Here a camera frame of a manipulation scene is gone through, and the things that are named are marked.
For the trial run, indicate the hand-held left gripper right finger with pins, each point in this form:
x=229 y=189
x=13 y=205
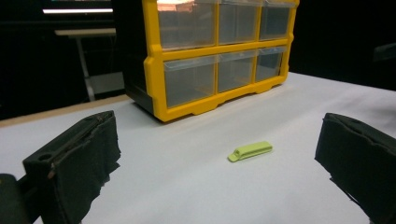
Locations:
x=364 y=155

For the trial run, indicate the monitor with bright strip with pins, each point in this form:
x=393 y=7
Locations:
x=77 y=10

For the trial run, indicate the white table with metal leg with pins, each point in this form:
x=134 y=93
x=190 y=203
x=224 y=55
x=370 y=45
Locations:
x=102 y=81

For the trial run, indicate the yellow and black drawer organizer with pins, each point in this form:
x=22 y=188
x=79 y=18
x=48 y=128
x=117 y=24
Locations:
x=155 y=77

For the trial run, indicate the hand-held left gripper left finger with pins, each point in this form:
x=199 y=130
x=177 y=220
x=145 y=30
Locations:
x=77 y=161

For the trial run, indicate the light green plastic clip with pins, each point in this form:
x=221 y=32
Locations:
x=250 y=151

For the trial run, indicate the clear plastic drawer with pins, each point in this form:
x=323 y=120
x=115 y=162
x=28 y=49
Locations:
x=190 y=82

